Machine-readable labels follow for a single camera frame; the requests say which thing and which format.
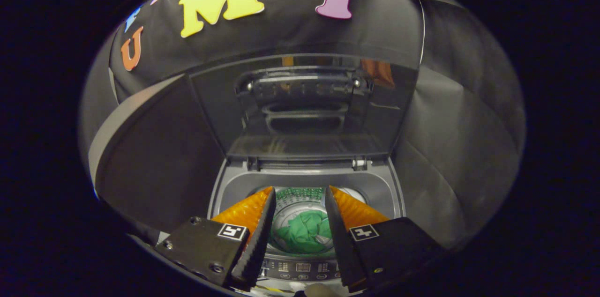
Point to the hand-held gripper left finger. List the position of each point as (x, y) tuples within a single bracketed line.
[(260, 236)]

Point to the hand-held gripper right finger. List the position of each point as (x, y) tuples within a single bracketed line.
[(340, 241)]

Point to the green polo shirt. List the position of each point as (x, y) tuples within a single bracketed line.
[(302, 233)]

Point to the grey washing machine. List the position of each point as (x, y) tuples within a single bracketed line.
[(234, 184)]

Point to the dark washing machine lid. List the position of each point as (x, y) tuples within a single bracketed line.
[(215, 100)]

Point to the grey cabinet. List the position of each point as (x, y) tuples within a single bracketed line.
[(159, 156)]

